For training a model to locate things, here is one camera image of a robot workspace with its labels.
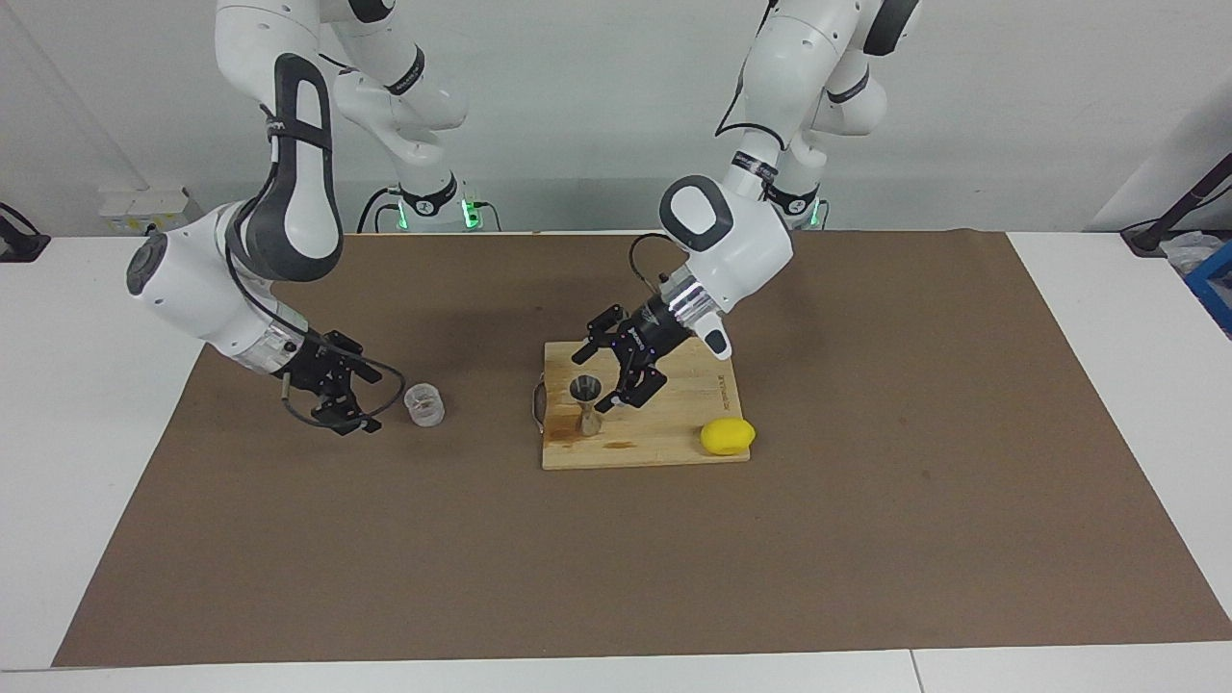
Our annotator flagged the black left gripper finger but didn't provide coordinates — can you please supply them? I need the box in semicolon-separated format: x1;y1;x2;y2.
597;371;667;413
575;306;627;365

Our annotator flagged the wooden cutting board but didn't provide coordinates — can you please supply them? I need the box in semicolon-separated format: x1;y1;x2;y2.
534;336;752;471

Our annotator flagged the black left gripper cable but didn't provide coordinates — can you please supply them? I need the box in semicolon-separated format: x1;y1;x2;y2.
630;0;781;290

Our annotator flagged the black stand foot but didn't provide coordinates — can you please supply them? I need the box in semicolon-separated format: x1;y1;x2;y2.
0;202;51;263

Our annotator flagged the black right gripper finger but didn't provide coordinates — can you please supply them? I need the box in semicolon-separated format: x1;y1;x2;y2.
327;330;383;384
313;390;381;436

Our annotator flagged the steel jigger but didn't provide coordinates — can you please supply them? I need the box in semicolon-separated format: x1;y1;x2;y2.
570;376;604;437

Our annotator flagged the blue box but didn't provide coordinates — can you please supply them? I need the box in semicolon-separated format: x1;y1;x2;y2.
1186;241;1232;338

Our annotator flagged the black base cable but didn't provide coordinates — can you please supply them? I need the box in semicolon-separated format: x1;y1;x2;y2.
356;188;405;234

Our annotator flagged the clear plastic bag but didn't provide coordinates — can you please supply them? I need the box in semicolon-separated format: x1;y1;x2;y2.
1160;231;1223;275

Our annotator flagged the black tripod leg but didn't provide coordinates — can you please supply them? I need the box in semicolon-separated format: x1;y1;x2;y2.
1121;154;1232;256

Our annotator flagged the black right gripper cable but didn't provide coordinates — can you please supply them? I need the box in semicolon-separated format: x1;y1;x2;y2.
226;241;407;429

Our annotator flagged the brown table mat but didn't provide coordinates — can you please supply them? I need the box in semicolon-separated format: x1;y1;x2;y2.
53;229;1232;667

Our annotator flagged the clear glass cup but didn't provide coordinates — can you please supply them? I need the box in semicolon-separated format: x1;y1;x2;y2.
403;383;445;426

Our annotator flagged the white socket box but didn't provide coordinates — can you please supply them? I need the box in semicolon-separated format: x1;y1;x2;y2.
99;188;208;235

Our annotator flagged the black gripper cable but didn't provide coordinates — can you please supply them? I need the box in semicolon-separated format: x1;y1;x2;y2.
630;0;781;290
226;241;407;429

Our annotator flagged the yellow lemon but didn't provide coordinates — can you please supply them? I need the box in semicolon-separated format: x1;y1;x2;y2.
699;417;757;456

